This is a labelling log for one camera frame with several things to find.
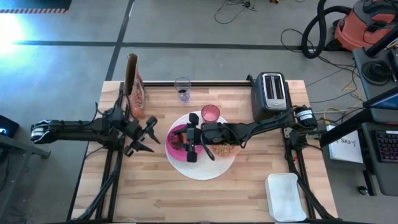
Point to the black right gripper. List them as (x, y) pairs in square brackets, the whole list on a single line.
[(208, 133)]

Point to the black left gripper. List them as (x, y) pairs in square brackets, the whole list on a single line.
[(136, 133)]

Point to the magenta plate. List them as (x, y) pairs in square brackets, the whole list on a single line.
[(174, 155)]

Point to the round white woven placemat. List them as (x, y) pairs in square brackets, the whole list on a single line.
[(202, 169)]

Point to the pink faceted tumbler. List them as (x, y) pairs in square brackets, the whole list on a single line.
[(210, 113)]

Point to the cereal box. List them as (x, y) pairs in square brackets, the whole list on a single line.
[(136, 93)]

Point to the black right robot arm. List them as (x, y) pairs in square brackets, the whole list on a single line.
[(267, 124)]

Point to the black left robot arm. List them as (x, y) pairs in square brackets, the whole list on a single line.
[(77, 130)]

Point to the brown cereal heap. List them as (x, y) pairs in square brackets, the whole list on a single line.
[(222, 150)]

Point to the clear drinking glass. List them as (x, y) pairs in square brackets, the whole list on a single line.
[(182, 82)]

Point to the black toaster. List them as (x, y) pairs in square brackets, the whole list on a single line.
[(261, 99)]

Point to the white rectangular tray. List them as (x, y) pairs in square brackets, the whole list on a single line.
[(284, 197)]

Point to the grey metal bench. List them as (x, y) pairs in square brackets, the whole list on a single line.
[(18, 146)]

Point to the black box device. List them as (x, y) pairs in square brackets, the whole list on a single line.
[(7, 126)]

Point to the white paper sheet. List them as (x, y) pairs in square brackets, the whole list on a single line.
[(345, 152)]

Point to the grey desk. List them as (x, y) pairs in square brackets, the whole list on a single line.
[(359, 62), (370, 174)]

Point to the black keyboard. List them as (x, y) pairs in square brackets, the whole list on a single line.
[(387, 146)]

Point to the tilted blue-screen monitor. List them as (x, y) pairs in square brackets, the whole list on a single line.
[(385, 99)]

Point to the orange shop vacuum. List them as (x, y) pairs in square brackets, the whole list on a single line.
[(357, 28)]

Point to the black monitor pole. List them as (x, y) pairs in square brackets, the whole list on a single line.
[(382, 42)]

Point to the black slanted frame post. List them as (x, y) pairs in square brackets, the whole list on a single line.
[(345, 130)]

